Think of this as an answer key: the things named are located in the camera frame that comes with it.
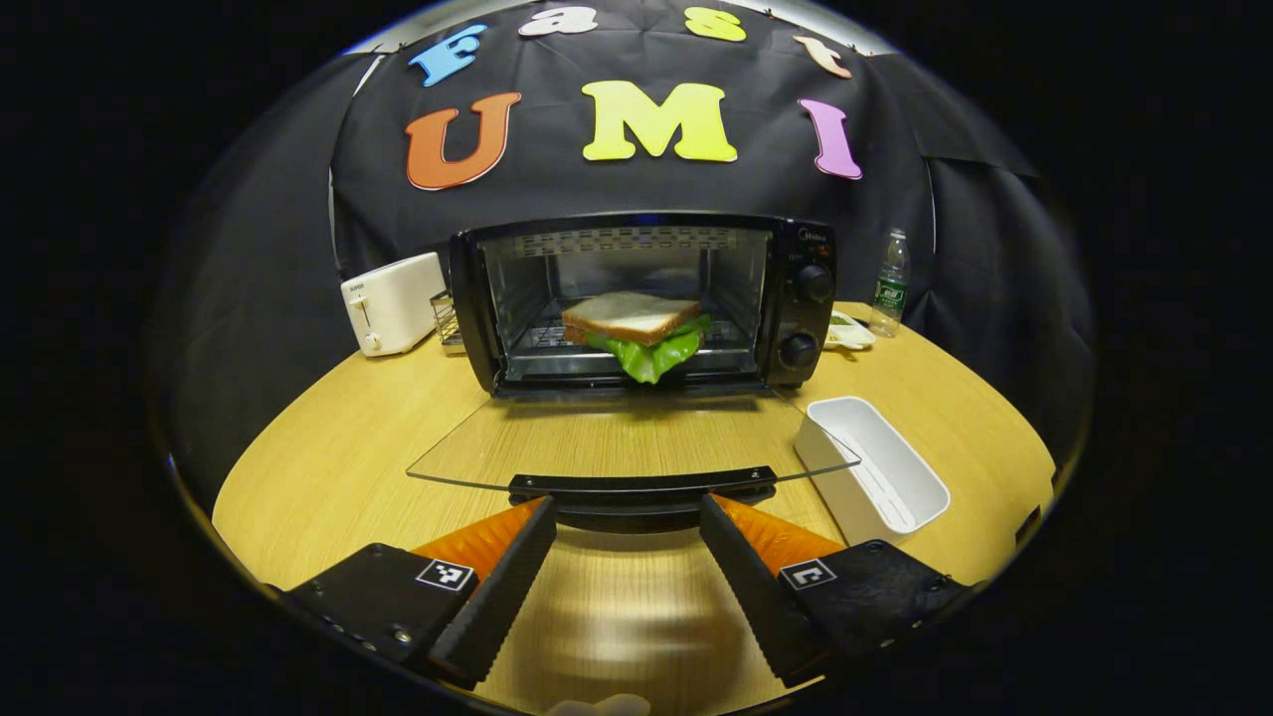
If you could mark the clear plastic water bottle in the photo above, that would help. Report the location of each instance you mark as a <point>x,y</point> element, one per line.
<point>891,288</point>

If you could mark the sandwich with lettuce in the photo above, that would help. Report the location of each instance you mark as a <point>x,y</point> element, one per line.
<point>632,316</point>

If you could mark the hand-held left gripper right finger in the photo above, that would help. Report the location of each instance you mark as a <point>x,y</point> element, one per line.
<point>756,597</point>

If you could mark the white toaster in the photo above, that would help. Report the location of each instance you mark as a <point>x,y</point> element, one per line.
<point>393,303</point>

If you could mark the white divided seasoning dish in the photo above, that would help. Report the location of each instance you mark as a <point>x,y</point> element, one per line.
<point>850,333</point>

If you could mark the black electric oven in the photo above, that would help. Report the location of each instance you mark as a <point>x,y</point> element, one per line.
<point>806,318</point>

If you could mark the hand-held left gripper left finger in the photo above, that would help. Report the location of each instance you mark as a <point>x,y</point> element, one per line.
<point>497,597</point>

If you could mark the white plastic tray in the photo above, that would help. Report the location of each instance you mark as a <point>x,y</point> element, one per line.
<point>875,467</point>

